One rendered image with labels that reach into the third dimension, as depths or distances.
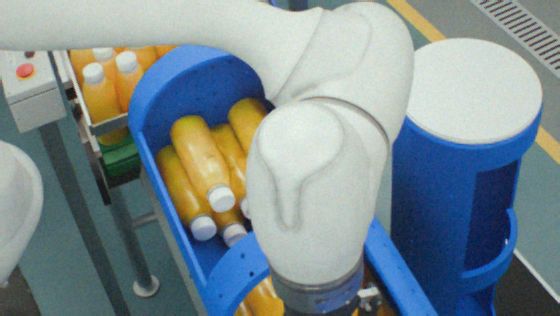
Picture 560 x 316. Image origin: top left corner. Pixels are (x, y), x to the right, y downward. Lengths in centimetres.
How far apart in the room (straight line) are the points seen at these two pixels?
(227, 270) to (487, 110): 62
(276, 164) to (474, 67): 103
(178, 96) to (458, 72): 52
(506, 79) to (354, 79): 89
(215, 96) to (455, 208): 50
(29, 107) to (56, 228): 123
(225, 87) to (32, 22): 82
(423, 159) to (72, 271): 145
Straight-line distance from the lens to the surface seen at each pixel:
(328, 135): 69
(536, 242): 272
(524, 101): 162
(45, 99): 169
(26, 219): 129
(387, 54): 82
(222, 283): 119
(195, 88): 151
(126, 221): 238
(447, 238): 175
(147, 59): 175
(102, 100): 170
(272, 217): 71
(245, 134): 145
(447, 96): 161
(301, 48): 80
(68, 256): 280
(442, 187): 164
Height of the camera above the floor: 216
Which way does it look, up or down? 48 degrees down
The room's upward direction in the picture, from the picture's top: 7 degrees counter-clockwise
